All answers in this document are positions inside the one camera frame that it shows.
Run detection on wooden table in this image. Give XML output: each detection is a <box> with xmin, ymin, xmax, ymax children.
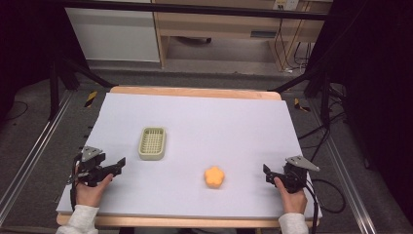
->
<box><xmin>56</xmin><ymin>85</ymin><xmax>321</xmax><ymax>229</ymax></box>

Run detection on wooden desk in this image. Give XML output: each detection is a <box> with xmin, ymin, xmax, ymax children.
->
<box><xmin>151</xmin><ymin>0</ymin><xmax>333</xmax><ymax>72</ymax></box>

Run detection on black metal stand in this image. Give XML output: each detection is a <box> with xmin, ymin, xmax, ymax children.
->
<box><xmin>48</xmin><ymin>57</ymin><xmax>117</xmax><ymax>122</ymax></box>
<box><xmin>267</xmin><ymin>59</ymin><xmax>337</xmax><ymax>129</ymax></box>

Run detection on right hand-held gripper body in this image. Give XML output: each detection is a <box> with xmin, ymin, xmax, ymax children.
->
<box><xmin>274</xmin><ymin>155</ymin><xmax>321</xmax><ymax>195</ymax></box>

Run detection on bundle of black floor cables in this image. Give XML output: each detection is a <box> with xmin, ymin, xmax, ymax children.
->
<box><xmin>297</xmin><ymin>83</ymin><xmax>350</xmax><ymax>164</ymax></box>

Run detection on person's right hand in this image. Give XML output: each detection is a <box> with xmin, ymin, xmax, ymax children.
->
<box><xmin>273</xmin><ymin>176</ymin><xmax>309</xmax><ymax>215</ymax></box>

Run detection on white power strip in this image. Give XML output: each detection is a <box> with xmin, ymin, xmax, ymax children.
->
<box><xmin>273</xmin><ymin>0</ymin><xmax>300</xmax><ymax>12</ymax></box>

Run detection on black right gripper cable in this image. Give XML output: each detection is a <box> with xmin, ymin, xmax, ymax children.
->
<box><xmin>301</xmin><ymin>176</ymin><xmax>320</xmax><ymax>234</ymax></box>

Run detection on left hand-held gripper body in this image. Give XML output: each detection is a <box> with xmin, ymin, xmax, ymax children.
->
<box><xmin>71</xmin><ymin>145</ymin><xmax>109</xmax><ymax>188</ymax></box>

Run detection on cables under desk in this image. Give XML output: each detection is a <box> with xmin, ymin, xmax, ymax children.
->
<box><xmin>273</xmin><ymin>18</ymin><xmax>314</xmax><ymax>72</ymax></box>

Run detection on person's left hand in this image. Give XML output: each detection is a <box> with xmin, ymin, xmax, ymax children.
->
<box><xmin>74</xmin><ymin>173</ymin><xmax>115</xmax><ymax>209</ymax></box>

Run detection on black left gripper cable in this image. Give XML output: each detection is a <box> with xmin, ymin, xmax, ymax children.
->
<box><xmin>68</xmin><ymin>153</ymin><xmax>82</xmax><ymax>213</ymax></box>

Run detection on orange flower-shaped soap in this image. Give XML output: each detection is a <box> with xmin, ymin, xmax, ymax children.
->
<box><xmin>204</xmin><ymin>166</ymin><xmax>226</xmax><ymax>189</ymax></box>

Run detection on thin black floor cable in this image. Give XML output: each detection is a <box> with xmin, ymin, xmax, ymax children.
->
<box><xmin>5</xmin><ymin>99</ymin><xmax>30</xmax><ymax>122</ymax></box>

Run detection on black looped floor cable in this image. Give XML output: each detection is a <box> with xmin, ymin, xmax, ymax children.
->
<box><xmin>311</xmin><ymin>177</ymin><xmax>347</xmax><ymax>215</ymax></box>

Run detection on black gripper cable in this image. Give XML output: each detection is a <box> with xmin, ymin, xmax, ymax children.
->
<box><xmin>301</xmin><ymin>176</ymin><xmax>320</xmax><ymax>234</ymax></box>
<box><xmin>68</xmin><ymin>153</ymin><xmax>82</xmax><ymax>213</ymax></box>

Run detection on beige plastic basket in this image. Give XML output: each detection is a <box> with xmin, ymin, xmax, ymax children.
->
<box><xmin>137</xmin><ymin>126</ymin><xmax>168</xmax><ymax>162</ymax></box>

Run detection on white table mat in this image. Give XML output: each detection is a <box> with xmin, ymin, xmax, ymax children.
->
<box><xmin>56</xmin><ymin>92</ymin><xmax>323</xmax><ymax>219</ymax></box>

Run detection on white cabinet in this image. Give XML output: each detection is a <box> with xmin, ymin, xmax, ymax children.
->
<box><xmin>64</xmin><ymin>7</ymin><xmax>162</xmax><ymax>63</ymax></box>

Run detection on metal floor rail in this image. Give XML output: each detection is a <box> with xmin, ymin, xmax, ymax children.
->
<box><xmin>0</xmin><ymin>90</ymin><xmax>75</xmax><ymax>226</ymax></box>
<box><xmin>308</xmin><ymin>97</ymin><xmax>372</xmax><ymax>234</ymax></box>

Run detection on black horizontal frame bar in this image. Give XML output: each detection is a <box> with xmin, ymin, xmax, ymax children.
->
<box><xmin>59</xmin><ymin>0</ymin><xmax>329</xmax><ymax>21</ymax></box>

